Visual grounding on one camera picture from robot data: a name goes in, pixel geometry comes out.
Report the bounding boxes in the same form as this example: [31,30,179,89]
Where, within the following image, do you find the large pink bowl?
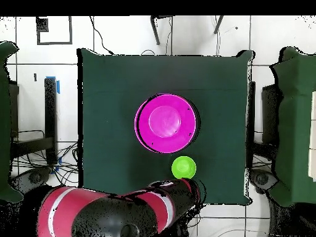
[134,93,199,154]

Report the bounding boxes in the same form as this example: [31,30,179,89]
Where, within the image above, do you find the green bowl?
[171,155,198,180]

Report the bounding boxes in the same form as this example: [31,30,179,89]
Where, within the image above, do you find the dark green table cloth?
[77,48,255,206]

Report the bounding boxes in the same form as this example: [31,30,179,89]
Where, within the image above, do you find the black metal leg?
[150,15,175,46]
[213,15,225,35]

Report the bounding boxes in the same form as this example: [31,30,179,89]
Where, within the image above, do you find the black stand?
[10,77,60,165]
[247,81,282,161]

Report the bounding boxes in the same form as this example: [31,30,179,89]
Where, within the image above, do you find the black office chair base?
[10,167,51,196]
[249,168,280,194]

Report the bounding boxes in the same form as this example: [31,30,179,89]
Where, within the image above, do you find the green covered side table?
[0,41,24,203]
[270,46,316,207]

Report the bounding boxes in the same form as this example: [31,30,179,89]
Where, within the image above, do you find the white boxes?
[307,91,316,182]

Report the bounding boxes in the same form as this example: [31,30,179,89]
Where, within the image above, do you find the tangle of cables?
[12,141,80,187]

